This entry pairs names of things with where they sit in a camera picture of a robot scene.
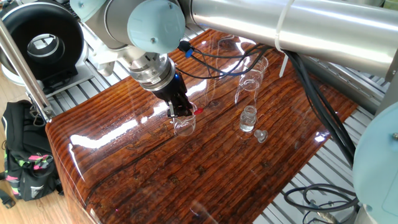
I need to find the glossy wood-grain table mat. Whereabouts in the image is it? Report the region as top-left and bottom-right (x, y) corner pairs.
(45, 28), (358, 224)

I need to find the black ring-shaped fan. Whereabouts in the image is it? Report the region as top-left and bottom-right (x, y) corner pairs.
(0, 1), (85, 91)

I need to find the black backpack with colourful print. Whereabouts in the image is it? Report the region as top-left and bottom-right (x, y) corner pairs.
(0, 99), (65, 208)

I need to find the upper glass conical flask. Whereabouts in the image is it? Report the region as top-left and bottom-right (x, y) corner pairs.
(234, 54), (270, 106)

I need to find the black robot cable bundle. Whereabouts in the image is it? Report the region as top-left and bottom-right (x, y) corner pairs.
(177, 40), (358, 168)

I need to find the aluminium frame post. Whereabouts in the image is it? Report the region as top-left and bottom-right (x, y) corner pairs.
(0, 18), (56, 124)

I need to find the white zip tie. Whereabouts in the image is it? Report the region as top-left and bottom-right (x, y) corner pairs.
(274, 0), (295, 78)

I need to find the glass conical flask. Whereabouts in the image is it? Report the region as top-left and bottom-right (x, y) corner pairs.
(172, 105), (198, 138)
(234, 54), (270, 106)

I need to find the black cable with silver plug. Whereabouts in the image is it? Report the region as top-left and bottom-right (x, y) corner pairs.
(283, 182), (361, 224)

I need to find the lower glass conical flask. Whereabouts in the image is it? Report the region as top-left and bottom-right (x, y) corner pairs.
(172, 105), (198, 138)

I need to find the small glass bottle with liquid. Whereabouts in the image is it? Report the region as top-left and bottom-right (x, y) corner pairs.
(239, 105), (259, 133)

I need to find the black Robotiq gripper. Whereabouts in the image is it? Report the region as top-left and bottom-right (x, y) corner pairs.
(151, 74), (194, 118)

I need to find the clear glass bottle stopper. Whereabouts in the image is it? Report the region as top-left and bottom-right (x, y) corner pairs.
(252, 128), (269, 144)

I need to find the white fan base plate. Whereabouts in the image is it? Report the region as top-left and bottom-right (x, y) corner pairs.
(1, 40), (96, 99)

